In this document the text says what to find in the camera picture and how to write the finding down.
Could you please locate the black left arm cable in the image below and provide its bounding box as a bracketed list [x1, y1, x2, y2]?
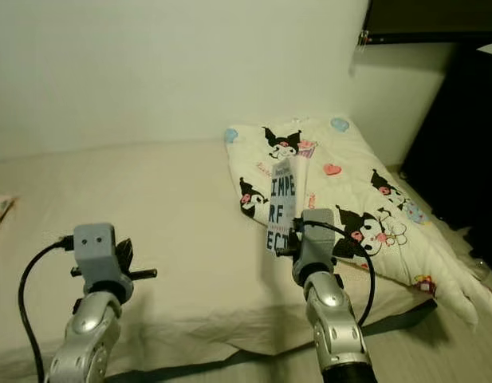
[18, 235, 79, 383]

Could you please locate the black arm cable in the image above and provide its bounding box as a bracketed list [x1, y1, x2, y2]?
[295, 220, 376, 326]
[18, 235, 79, 383]

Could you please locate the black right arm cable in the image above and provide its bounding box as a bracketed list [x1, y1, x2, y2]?
[295, 220, 376, 326]

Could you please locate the dark wall shelf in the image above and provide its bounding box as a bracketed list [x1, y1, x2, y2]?
[357, 0, 492, 45]

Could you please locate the cream cartoon print blanket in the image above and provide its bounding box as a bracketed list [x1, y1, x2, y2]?
[224, 116, 492, 332]

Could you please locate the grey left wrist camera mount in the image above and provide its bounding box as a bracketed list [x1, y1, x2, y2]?
[74, 223, 120, 288]

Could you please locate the mattress with beige sheet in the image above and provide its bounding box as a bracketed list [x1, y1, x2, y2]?
[0, 140, 438, 376]

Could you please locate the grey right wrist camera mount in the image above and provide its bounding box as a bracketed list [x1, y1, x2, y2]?
[293, 209, 339, 280]

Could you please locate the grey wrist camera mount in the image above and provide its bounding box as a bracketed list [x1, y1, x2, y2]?
[293, 209, 339, 280]
[74, 223, 120, 288]

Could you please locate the white book with blue letters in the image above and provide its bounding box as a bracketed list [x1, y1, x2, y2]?
[266, 157, 310, 255]

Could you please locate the black cabinet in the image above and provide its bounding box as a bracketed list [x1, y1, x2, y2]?
[401, 40, 492, 264]

